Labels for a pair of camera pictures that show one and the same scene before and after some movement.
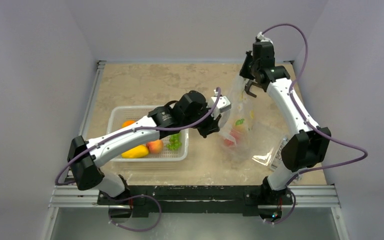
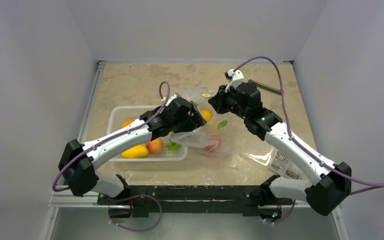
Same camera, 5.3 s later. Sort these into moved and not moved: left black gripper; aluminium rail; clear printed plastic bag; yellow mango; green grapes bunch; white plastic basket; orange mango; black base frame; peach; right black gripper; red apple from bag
Moved: clear printed plastic bag; right black gripper; red apple from bag; left black gripper
Not moved: aluminium rail; peach; yellow mango; orange mango; white plastic basket; black base frame; green grapes bunch
